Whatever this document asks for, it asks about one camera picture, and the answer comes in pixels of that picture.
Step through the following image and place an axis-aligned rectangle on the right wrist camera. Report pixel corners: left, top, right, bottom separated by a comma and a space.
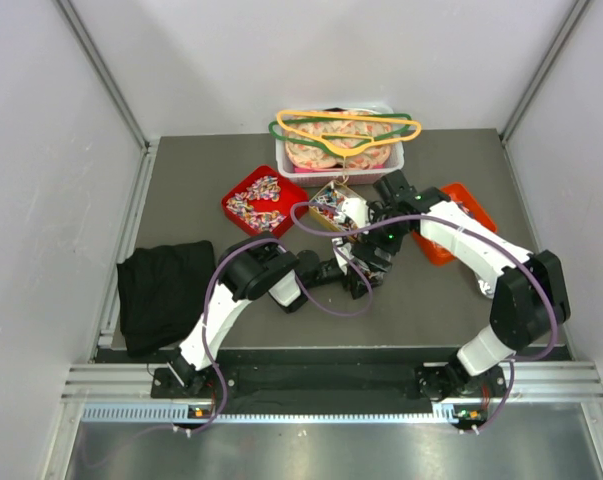
335, 197, 370, 231

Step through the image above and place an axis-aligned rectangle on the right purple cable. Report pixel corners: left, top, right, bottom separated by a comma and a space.
290, 200, 561, 434

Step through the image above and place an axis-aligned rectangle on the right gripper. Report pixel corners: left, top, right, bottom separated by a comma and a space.
351, 202, 411, 273

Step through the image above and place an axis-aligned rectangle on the silver metal scoop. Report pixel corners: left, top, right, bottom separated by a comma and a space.
477, 279, 495, 300

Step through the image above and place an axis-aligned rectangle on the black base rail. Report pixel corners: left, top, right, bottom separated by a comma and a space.
150, 347, 487, 415

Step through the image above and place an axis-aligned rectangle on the clear glass jar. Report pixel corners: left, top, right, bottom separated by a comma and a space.
355, 255, 392, 288

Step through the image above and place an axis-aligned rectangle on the red candy tray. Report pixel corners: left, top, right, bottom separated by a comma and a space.
221, 165, 309, 238

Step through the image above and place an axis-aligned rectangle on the yellow clothes hanger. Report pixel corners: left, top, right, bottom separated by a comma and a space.
275, 109, 423, 162

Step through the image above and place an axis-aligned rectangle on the green clothes hanger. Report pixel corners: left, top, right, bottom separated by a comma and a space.
267, 112, 413, 151

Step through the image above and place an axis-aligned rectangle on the floral fabric item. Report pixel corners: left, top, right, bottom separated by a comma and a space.
282, 115, 393, 173

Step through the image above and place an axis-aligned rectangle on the orange candy tray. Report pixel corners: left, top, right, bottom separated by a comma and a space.
411, 181, 498, 267

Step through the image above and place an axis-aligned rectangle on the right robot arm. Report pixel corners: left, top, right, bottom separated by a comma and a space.
341, 171, 571, 400

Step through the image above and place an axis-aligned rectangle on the black cloth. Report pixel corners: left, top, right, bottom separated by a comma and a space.
116, 240, 216, 358

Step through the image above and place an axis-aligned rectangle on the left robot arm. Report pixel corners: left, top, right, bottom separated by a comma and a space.
168, 234, 373, 397

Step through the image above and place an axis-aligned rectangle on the white plastic basket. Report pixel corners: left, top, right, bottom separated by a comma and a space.
268, 107, 421, 186

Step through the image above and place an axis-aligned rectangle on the gold candy tin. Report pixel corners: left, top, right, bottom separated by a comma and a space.
309, 181, 364, 232

